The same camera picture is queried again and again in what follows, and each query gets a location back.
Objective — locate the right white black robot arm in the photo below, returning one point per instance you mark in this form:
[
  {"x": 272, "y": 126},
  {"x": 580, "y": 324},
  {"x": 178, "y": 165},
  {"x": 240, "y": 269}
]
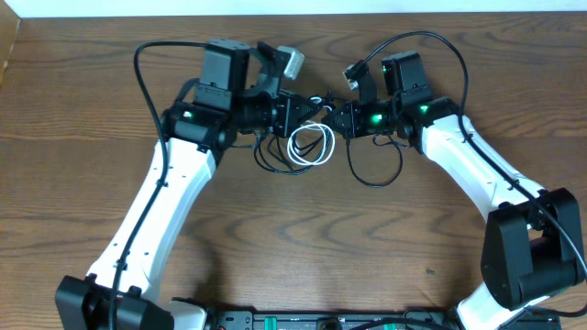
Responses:
[{"x": 532, "y": 248}]

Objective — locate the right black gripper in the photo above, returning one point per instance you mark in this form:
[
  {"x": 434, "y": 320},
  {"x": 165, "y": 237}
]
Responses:
[{"x": 354, "y": 127}]

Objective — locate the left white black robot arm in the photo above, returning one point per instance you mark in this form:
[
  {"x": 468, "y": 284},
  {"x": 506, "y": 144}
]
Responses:
[{"x": 238, "y": 91}]

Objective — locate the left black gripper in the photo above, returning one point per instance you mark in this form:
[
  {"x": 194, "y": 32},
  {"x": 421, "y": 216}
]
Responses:
[{"x": 295, "y": 112}]

